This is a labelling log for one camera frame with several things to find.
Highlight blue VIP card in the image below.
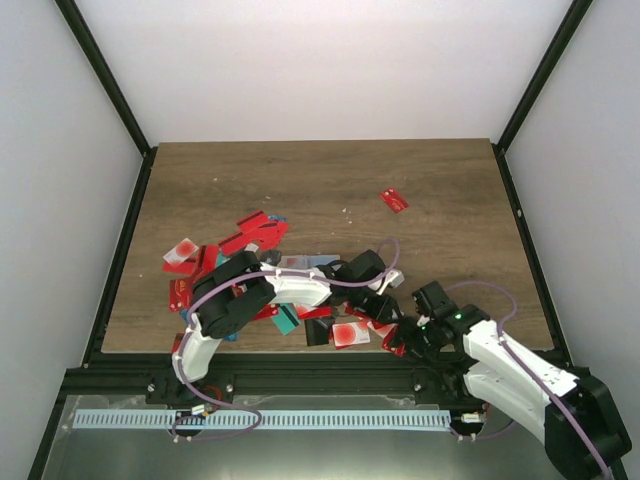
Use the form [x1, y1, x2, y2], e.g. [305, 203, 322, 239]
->
[310, 255, 340, 266]

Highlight red white circle card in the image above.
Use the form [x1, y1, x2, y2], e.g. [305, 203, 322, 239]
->
[279, 255, 310, 269]
[163, 238, 199, 266]
[294, 305, 333, 320]
[332, 322, 371, 349]

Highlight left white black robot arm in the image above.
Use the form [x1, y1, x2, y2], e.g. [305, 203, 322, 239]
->
[168, 250, 404, 404]

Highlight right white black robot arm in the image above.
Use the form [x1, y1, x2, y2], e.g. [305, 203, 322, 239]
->
[394, 282, 632, 479]

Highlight red card far right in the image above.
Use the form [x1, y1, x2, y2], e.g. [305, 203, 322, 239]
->
[382, 325, 406, 357]

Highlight red white circle card bottom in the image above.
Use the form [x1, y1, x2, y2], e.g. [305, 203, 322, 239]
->
[332, 322, 371, 349]

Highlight black card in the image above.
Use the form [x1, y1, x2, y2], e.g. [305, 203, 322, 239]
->
[304, 318, 335, 347]

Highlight teal VIP card upper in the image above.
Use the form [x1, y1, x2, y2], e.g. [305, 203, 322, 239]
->
[272, 304, 300, 335]

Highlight red card lone back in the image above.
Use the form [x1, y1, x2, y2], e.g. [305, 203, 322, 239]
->
[380, 188, 409, 213]

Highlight red stripe card back left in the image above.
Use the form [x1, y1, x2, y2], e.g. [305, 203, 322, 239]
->
[218, 210, 289, 256]

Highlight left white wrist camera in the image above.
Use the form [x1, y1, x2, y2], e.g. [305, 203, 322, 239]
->
[370, 269, 405, 295]

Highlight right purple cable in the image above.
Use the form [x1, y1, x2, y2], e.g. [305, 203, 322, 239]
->
[444, 279, 614, 480]

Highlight light blue slotted cable duct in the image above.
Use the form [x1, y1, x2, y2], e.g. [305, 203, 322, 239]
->
[72, 409, 451, 432]

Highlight black aluminium front rail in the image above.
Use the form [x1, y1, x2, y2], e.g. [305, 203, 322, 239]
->
[61, 351, 477, 407]

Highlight black frame post right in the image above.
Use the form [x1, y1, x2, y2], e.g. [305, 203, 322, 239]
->
[495, 0, 593, 154]

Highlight black frame post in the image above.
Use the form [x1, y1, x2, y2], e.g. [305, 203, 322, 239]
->
[495, 0, 593, 154]
[54, 0, 152, 157]

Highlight black frame post left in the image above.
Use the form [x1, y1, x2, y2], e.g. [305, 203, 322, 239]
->
[54, 0, 152, 157]

